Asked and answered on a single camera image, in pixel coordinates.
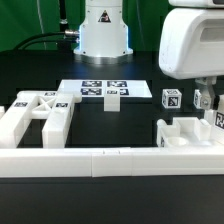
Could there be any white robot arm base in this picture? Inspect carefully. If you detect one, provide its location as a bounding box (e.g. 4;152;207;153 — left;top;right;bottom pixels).
74;0;133;65

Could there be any white tagged cube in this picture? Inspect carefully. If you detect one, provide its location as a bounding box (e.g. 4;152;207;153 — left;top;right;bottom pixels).
193;89;201;109
162;89;182;109

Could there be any white U-shaped fence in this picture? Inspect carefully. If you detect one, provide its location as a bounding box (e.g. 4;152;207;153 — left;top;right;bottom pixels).
0;146;224;178

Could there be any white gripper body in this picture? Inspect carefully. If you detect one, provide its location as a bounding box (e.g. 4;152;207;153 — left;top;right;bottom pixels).
159;0;224;79

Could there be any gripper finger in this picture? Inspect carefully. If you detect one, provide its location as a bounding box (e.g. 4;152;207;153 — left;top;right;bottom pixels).
195;77;217;110

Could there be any white chair back frame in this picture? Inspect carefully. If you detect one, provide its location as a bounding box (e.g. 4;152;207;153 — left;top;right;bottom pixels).
0;91;82;149

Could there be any white tagged cube near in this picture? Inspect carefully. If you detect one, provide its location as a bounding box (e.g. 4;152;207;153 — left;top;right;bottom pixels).
162;89;182;109

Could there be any white tag plate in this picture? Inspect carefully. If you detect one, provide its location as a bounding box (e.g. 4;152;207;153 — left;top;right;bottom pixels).
58;79;152;98

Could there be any white chair seat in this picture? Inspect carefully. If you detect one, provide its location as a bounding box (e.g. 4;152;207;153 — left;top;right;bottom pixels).
156;117;224;147

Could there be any black cable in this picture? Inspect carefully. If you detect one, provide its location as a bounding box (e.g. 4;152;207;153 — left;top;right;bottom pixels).
13;29;80;51

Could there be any white tagged cube far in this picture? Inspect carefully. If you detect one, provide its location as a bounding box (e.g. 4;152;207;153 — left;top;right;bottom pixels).
193;89;201;109

